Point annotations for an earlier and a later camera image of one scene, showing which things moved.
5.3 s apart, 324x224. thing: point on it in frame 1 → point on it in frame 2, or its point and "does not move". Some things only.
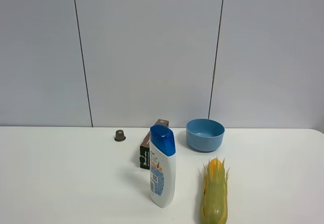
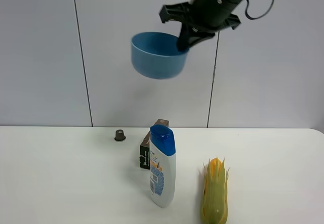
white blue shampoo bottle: (162, 154) does not move
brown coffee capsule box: (145, 147) does not move
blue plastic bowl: (204, 135) → (156, 55)
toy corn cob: (214, 202) does not move
